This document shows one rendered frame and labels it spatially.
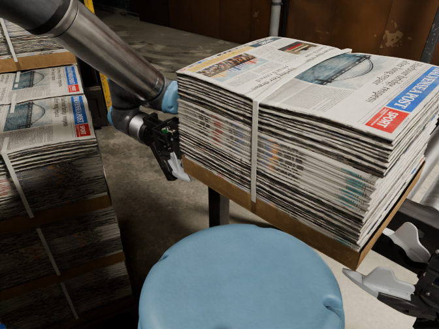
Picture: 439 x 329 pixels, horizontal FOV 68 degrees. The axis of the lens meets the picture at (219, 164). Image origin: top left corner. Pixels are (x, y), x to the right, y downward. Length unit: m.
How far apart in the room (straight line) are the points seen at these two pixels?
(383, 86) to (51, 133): 0.70
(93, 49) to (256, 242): 0.47
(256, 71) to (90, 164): 0.49
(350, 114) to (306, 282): 0.28
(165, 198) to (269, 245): 1.68
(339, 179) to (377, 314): 1.12
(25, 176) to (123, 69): 0.37
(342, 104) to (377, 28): 3.52
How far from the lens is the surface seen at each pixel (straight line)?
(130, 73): 0.67
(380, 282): 0.53
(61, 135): 0.85
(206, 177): 0.64
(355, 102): 0.47
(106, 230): 1.00
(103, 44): 0.61
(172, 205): 1.83
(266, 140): 0.49
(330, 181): 0.46
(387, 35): 3.94
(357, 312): 1.50
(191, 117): 0.60
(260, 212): 0.58
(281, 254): 0.21
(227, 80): 0.53
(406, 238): 0.60
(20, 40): 1.34
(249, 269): 0.20
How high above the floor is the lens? 1.20
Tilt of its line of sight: 34 degrees down
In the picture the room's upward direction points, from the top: straight up
